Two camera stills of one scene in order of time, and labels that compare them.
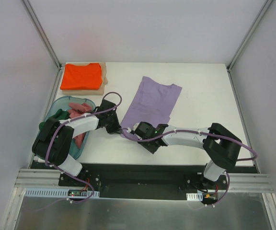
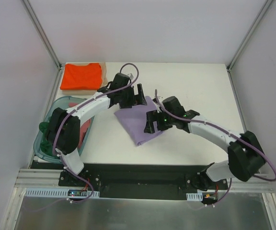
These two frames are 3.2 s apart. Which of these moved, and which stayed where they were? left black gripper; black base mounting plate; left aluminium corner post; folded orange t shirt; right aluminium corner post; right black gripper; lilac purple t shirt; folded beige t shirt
Moved: left black gripper; lilac purple t shirt; right black gripper
Stayed: right aluminium corner post; folded orange t shirt; folded beige t shirt; black base mounting plate; left aluminium corner post
